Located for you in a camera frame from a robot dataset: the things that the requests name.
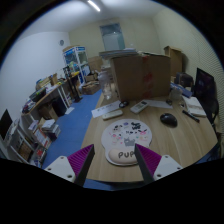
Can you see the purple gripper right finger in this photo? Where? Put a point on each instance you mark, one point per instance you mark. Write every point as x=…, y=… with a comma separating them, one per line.
x=154, y=166

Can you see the tall cardboard box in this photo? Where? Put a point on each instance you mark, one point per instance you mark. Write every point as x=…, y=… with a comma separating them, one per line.
x=175, y=55

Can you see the black computer mouse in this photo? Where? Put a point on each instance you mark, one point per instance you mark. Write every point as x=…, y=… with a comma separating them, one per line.
x=168, y=119

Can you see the black computer monitor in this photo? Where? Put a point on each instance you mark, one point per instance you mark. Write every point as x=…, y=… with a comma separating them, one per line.
x=204, y=89

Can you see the black marker pen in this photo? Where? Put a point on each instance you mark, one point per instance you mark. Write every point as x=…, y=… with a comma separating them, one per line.
x=191, y=116

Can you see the ceiling light tube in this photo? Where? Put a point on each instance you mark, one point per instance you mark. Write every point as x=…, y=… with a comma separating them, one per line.
x=94, y=5

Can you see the open white notebook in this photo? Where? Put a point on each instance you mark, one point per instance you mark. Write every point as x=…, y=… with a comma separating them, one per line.
x=194, y=107

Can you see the white remote control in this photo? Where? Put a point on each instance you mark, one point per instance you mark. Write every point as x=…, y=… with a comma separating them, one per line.
x=112, y=114

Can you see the round wall clock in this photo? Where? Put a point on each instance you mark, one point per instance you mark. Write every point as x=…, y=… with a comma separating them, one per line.
x=61, y=42

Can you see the white remote with buttons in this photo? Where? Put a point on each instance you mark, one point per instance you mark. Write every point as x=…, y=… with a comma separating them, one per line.
x=139, y=107

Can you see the wooden side desk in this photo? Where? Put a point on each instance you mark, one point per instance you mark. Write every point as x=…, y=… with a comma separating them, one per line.
x=58, y=91

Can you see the brown box on floor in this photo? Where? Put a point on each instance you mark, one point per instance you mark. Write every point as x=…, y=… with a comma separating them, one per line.
x=90, y=88

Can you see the black office chair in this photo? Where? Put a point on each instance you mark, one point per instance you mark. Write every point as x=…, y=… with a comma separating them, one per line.
x=184, y=79

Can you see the small black round object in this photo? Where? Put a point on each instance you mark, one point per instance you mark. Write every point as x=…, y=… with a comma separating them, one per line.
x=123, y=104

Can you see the large brown cardboard box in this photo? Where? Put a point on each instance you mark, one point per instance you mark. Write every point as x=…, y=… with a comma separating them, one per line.
x=141, y=76

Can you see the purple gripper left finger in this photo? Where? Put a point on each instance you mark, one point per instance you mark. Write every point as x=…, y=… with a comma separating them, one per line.
x=73, y=168

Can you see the round cartoon mouse pad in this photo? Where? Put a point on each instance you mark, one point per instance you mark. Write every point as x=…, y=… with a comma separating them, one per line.
x=119, y=140

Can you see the white paper sheet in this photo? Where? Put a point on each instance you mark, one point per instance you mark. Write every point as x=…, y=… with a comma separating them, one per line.
x=105, y=109

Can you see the blue white display cabinet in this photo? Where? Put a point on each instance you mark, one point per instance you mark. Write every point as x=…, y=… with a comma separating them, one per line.
x=76, y=58

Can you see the white storage shelf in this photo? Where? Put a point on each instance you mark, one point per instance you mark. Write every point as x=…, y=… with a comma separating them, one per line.
x=26, y=147

